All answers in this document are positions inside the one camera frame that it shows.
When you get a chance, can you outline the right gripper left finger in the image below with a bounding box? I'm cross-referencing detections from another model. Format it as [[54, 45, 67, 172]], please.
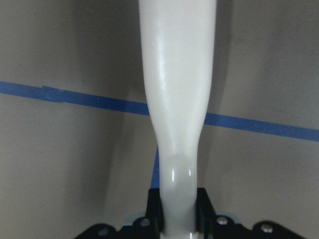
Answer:
[[75, 188, 163, 239]]

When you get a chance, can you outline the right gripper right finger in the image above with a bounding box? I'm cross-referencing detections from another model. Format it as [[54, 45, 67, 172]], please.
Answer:
[[196, 188, 302, 239]]

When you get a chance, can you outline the white hand brush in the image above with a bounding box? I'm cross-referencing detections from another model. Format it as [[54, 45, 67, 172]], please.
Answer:
[[139, 0, 217, 239]]

